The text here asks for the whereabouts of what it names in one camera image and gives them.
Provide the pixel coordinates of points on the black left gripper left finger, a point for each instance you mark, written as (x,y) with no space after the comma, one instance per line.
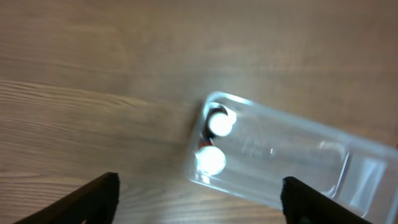
(94,203)

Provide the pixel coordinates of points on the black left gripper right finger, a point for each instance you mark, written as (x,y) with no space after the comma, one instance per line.
(303,204)

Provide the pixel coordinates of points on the clear plastic container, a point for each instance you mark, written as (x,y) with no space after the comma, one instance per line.
(266,145)

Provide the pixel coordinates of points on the orange tube white cap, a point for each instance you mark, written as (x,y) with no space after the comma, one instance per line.
(209,159)

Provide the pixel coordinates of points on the black tube white cap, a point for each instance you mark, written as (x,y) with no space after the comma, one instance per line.
(219,121)

